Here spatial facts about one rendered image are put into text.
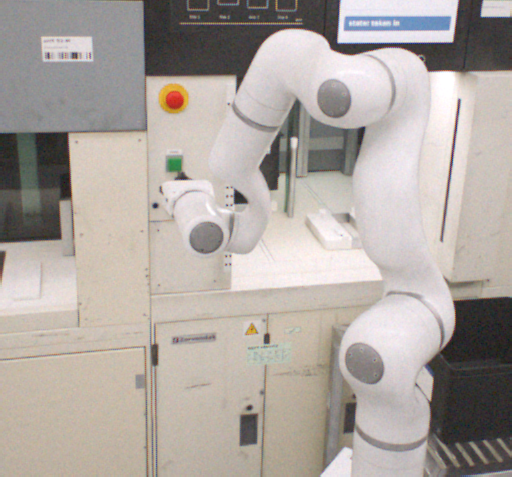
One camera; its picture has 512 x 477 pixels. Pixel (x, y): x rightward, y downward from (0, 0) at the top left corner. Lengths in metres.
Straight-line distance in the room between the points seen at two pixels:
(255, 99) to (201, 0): 0.52
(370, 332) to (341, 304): 0.87
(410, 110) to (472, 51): 0.78
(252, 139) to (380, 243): 0.28
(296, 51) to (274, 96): 0.09
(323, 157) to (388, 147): 1.69
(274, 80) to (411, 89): 0.21
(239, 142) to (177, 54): 0.49
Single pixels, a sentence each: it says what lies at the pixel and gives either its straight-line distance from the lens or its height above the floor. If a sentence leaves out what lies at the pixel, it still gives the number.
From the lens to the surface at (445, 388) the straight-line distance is 1.61.
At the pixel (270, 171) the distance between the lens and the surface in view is 2.40.
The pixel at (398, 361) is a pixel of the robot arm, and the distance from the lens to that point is 1.17.
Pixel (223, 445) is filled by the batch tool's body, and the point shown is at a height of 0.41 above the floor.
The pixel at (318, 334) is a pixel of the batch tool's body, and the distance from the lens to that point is 2.06.
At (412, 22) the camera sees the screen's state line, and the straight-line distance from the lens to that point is 1.87.
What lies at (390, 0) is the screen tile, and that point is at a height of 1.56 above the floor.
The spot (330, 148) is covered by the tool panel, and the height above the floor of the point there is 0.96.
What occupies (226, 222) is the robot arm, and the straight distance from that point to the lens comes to 1.41.
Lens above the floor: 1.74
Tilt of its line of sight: 21 degrees down
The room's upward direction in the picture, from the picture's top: 2 degrees clockwise
